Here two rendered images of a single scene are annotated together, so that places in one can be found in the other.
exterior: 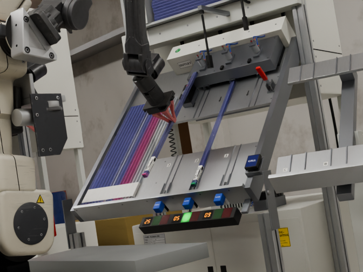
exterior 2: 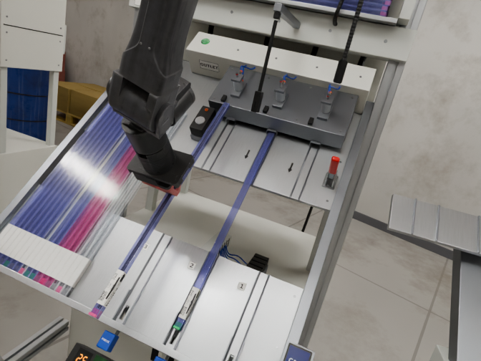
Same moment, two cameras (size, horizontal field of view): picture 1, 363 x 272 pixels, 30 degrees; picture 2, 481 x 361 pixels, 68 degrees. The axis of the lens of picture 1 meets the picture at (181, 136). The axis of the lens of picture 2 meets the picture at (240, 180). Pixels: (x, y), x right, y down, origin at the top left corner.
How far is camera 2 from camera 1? 1.62 m
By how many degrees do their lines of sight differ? 27
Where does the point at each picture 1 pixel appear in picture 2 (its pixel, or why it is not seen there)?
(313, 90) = (361, 180)
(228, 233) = not seen: hidden behind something
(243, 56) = (300, 105)
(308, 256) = not seen: outside the picture
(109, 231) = (87, 104)
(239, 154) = (263, 298)
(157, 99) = (160, 168)
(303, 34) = (386, 105)
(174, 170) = (152, 264)
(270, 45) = (345, 107)
